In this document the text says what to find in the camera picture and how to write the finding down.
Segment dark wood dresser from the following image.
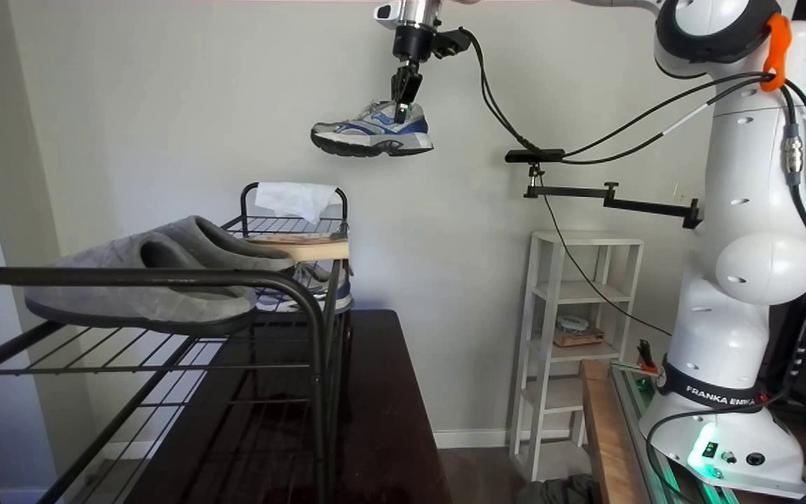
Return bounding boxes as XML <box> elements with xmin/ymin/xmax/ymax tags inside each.
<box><xmin>121</xmin><ymin>302</ymin><xmax>454</xmax><ymax>504</ymax></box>

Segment white shelf unit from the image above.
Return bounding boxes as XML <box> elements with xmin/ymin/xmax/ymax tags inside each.
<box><xmin>506</xmin><ymin>231</ymin><xmax>648</xmax><ymax>484</ymax></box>

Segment aluminium mounting rail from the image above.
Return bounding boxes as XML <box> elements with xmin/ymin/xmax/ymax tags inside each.
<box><xmin>611</xmin><ymin>361</ymin><xmax>706</xmax><ymax>504</ymax></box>

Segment white plastic bag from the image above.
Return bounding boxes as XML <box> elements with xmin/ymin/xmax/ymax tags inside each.
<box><xmin>253</xmin><ymin>180</ymin><xmax>341</xmax><ymax>226</ymax></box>

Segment black stereo camera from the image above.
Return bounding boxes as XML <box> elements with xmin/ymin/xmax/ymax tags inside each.
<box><xmin>501</xmin><ymin>147</ymin><xmax>569</xmax><ymax>168</ymax></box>

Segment thin black camera cable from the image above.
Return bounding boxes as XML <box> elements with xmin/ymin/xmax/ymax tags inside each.
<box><xmin>534</xmin><ymin>166</ymin><xmax>678</xmax><ymax>338</ymax></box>

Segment orange cable clip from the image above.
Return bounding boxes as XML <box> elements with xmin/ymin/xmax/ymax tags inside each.
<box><xmin>762</xmin><ymin>11</ymin><xmax>794</xmax><ymax>92</ymax></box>

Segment items on white shelf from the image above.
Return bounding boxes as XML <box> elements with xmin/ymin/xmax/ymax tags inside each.
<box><xmin>554</xmin><ymin>316</ymin><xmax>607</xmax><ymax>351</ymax></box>

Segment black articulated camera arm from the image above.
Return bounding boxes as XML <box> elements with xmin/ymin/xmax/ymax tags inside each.
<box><xmin>524</xmin><ymin>166</ymin><xmax>706</xmax><ymax>232</ymax></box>

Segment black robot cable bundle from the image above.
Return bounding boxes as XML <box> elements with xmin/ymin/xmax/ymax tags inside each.
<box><xmin>456</xmin><ymin>26</ymin><xmax>806</xmax><ymax>282</ymax></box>

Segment black metal shoe rack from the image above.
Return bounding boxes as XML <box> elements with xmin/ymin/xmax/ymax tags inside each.
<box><xmin>0</xmin><ymin>180</ymin><xmax>356</xmax><ymax>504</ymax></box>

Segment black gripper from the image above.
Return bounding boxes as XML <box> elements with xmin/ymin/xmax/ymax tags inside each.
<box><xmin>389</xmin><ymin>23</ymin><xmax>440</xmax><ymax>121</ymax></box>

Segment grey felt slipper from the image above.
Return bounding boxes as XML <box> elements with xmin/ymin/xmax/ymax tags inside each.
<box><xmin>22</xmin><ymin>221</ymin><xmax>261</xmax><ymax>337</ymax></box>
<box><xmin>155</xmin><ymin>215</ymin><xmax>299</xmax><ymax>274</ymax></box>

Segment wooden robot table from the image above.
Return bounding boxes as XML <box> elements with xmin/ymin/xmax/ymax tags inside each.
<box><xmin>579</xmin><ymin>358</ymin><xmax>653</xmax><ymax>504</ymax></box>

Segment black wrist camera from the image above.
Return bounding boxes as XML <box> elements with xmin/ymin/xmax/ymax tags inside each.
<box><xmin>433</xmin><ymin>26</ymin><xmax>475</xmax><ymax>61</ymax></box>

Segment grey and blue sneaker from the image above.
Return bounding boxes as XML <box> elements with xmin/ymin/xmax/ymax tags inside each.
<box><xmin>309</xmin><ymin>96</ymin><xmax>436</xmax><ymax>161</ymax></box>
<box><xmin>253</xmin><ymin>260</ymin><xmax>356</xmax><ymax>316</ymax></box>

